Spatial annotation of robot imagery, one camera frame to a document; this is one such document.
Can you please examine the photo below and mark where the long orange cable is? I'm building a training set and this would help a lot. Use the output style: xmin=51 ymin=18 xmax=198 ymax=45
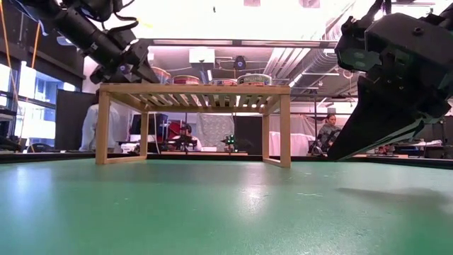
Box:
xmin=0 ymin=0 xmax=19 ymax=103

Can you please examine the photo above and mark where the black partition panel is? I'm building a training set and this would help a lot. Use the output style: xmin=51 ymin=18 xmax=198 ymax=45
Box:
xmin=55 ymin=89 xmax=97 ymax=152

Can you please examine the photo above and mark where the blue and red fish can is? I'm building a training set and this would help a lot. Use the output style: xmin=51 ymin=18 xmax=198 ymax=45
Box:
xmin=172 ymin=74 xmax=201 ymax=85
xmin=151 ymin=66 xmax=173 ymax=85

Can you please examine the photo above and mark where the black table frame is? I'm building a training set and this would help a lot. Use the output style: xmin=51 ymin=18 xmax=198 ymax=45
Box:
xmin=0 ymin=151 xmax=453 ymax=170

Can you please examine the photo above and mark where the white draped table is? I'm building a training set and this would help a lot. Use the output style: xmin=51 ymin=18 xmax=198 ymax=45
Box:
xmin=268 ymin=131 xmax=316 ymax=157

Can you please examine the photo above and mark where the red cart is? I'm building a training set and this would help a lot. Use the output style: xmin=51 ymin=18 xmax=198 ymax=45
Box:
xmin=168 ymin=120 xmax=188 ymax=141

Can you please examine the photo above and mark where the black dome camera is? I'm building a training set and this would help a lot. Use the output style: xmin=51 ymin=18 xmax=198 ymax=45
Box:
xmin=233 ymin=55 xmax=248 ymax=71

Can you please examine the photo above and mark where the wooden slatted shelf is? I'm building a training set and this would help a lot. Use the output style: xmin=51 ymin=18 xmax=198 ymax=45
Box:
xmin=94 ymin=84 xmax=292 ymax=169

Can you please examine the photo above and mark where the black computer monitor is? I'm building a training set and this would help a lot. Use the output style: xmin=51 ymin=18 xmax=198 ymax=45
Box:
xmin=426 ymin=115 xmax=453 ymax=145

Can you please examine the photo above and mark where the green table mat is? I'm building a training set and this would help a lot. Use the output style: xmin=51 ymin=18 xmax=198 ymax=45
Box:
xmin=0 ymin=158 xmax=453 ymax=255

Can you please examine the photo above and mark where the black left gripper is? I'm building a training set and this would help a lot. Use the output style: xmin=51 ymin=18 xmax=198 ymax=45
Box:
xmin=89 ymin=38 xmax=161 ymax=84

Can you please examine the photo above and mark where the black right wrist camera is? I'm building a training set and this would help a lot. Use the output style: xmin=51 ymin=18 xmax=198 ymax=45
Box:
xmin=334 ymin=16 xmax=382 ymax=72

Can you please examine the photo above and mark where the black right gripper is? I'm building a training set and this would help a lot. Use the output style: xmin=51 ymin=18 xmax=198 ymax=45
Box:
xmin=327 ymin=12 xmax=453 ymax=162

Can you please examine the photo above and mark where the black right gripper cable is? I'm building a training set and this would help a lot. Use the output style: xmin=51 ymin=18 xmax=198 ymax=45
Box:
xmin=366 ymin=0 xmax=393 ymax=23

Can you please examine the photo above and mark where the short orange cable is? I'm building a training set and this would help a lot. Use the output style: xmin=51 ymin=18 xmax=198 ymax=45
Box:
xmin=30 ymin=21 xmax=42 ymax=69

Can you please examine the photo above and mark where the white box fixture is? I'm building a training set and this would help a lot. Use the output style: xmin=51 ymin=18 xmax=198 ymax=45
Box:
xmin=188 ymin=47 xmax=216 ymax=64

